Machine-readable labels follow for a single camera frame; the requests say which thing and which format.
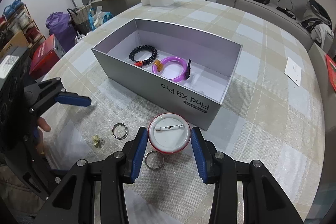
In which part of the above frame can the silver ring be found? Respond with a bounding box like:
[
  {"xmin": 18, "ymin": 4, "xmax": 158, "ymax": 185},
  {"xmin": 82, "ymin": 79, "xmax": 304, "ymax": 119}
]
[
  {"xmin": 112, "ymin": 122, "xmax": 129, "ymax": 140},
  {"xmin": 143, "ymin": 151, "xmax": 166, "ymax": 171}
]

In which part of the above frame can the round red white badge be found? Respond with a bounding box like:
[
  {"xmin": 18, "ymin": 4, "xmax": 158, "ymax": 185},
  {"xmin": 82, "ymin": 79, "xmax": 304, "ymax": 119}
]
[{"xmin": 148, "ymin": 113, "xmax": 191, "ymax": 154}]

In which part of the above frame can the small yellow flower charm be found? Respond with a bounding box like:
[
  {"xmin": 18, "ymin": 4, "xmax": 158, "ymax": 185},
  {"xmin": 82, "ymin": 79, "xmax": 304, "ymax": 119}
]
[{"xmin": 92, "ymin": 135, "xmax": 105, "ymax": 148}]

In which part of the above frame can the black bead bracelet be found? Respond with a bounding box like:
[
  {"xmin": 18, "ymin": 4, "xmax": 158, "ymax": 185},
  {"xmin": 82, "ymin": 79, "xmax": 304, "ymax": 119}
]
[{"xmin": 128, "ymin": 44, "xmax": 159, "ymax": 68}]

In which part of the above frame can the purple bangle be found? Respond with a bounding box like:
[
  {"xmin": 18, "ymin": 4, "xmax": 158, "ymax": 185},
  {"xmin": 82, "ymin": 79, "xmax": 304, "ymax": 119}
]
[{"xmin": 151, "ymin": 56, "xmax": 187, "ymax": 83}]

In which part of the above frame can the person's hand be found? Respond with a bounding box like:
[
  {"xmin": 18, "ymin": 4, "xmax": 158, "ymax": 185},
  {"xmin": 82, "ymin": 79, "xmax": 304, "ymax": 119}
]
[{"xmin": 36, "ymin": 117, "xmax": 51, "ymax": 153}]

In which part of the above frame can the red box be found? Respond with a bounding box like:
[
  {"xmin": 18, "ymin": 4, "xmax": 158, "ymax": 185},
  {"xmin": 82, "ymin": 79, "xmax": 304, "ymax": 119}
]
[{"xmin": 29, "ymin": 34, "xmax": 66, "ymax": 80}]

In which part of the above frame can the purple bag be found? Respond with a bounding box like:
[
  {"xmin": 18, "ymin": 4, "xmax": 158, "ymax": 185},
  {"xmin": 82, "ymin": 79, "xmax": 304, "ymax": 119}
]
[{"xmin": 46, "ymin": 12, "xmax": 76, "ymax": 52}]

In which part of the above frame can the plaid tablecloth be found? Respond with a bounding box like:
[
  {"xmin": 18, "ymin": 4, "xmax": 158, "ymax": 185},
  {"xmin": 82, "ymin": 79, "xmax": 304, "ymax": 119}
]
[{"xmin": 44, "ymin": 0, "xmax": 325, "ymax": 218}]

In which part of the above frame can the blue plastic bag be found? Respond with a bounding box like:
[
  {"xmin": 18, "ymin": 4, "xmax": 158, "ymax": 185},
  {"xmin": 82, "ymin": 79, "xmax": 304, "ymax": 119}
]
[{"xmin": 88, "ymin": 6, "xmax": 113, "ymax": 32}]

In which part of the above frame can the black hair clip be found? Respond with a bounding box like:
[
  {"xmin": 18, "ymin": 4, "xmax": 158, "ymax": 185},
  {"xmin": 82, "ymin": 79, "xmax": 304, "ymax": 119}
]
[{"xmin": 185, "ymin": 59, "xmax": 191, "ymax": 80}]

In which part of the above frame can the grey open phone box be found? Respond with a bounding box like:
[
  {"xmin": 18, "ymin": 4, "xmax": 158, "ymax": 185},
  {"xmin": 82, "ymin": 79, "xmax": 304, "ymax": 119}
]
[{"xmin": 92, "ymin": 18, "xmax": 243, "ymax": 129}]

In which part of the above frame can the white paper card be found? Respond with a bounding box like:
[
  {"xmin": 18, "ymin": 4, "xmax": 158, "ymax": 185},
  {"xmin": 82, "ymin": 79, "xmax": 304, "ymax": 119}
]
[{"xmin": 284, "ymin": 57, "xmax": 302, "ymax": 87}]

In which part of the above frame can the red booklet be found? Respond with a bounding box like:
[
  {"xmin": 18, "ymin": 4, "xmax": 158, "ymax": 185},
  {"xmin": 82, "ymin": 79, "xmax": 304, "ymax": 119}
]
[{"xmin": 325, "ymin": 55, "xmax": 336, "ymax": 92}]

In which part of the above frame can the grey sofa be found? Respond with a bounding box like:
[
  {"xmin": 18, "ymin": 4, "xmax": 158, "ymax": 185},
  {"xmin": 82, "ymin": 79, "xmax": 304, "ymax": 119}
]
[{"xmin": 216, "ymin": 0, "xmax": 336, "ymax": 57}]

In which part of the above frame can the grey clothes pile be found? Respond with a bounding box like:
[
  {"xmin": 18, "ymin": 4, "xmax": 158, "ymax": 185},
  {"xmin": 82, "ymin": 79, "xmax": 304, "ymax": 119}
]
[{"xmin": 301, "ymin": 0, "xmax": 334, "ymax": 49}]

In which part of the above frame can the black left camera box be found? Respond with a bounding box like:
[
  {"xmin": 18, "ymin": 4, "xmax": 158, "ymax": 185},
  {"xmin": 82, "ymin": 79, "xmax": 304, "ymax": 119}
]
[{"xmin": 1, "ymin": 46, "xmax": 30, "ymax": 137}]

